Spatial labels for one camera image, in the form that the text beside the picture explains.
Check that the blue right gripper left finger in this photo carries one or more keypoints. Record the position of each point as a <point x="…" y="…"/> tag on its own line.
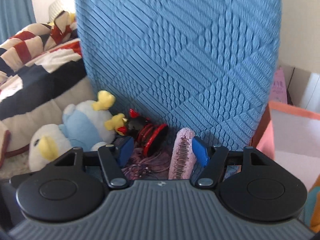
<point x="124" y="149"/>

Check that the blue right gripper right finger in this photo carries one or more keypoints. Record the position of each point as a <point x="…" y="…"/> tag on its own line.
<point x="201" y="151"/>

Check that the pink fluffy hair clip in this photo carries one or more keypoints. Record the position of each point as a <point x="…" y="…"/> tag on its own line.
<point x="183" y="159"/>

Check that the purple floral fabric scrunchie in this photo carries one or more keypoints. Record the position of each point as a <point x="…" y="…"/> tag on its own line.
<point x="155" y="167"/>

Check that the red black figurine toy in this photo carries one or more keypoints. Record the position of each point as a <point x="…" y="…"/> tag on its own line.
<point x="145" y="133"/>

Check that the white blue penguin plush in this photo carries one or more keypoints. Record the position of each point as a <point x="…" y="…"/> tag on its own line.
<point x="88" y="125"/>

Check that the pink storage box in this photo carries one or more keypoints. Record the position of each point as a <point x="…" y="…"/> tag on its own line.
<point x="290" y="136"/>

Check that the blue textured bed cover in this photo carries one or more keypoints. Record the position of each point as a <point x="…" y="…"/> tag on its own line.
<point x="203" y="64"/>

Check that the pink paper card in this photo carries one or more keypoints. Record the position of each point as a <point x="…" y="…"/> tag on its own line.
<point x="278" y="90"/>

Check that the beige pillow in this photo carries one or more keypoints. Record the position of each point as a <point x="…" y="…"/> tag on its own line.
<point x="17" y="131"/>

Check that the striped red navy blanket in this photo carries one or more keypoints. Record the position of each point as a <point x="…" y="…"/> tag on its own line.
<point x="40" y="63"/>

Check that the blue curtain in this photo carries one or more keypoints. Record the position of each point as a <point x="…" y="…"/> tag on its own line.
<point x="15" y="15"/>

